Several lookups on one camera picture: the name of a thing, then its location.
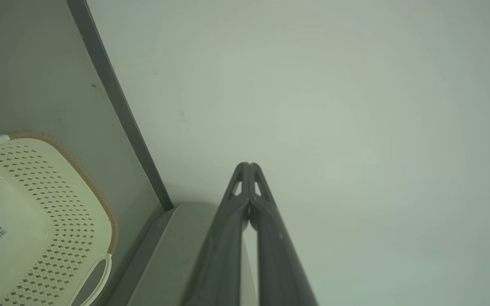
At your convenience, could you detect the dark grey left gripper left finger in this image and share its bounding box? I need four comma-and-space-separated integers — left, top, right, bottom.
181, 162, 250, 306

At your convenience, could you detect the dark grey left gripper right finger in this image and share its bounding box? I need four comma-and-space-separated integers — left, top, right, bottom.
250, 162, 318, 306

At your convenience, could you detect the cream perforated laundry basket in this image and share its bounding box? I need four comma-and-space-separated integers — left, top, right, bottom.
0, 130, 119, 306

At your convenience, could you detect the black baseboard strip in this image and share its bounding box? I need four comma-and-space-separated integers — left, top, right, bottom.
66, 0, 174, 212

